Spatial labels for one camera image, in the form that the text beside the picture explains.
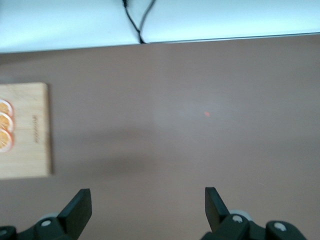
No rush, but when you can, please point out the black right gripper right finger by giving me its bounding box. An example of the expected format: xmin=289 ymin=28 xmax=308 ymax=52
xmin=204 ymin=186 xmax=231 ymax=233

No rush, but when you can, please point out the bamboo cutting board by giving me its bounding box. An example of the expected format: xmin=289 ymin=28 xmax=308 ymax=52
xmin=0 ymin=82 xmax=55 ymax=180

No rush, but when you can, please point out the orange slice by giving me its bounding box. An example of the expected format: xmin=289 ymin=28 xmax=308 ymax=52
xmin=0 ymin=128 xmax=15 ymax=154
xmin=0 ymin=112 xmax=15 ymax=133
xmin=0 ymin=98 xmax=15 ymax=118

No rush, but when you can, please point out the thin black cable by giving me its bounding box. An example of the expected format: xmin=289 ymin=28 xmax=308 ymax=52
xmin=121 ymin=0 xmax=151 ymax=45
xmin=138 ymin=0 xmax=157 ymax=36

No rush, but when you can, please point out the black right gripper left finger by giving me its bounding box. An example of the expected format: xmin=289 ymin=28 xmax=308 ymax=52
xmin=56 ymin=188 xmax=93 ymax=240

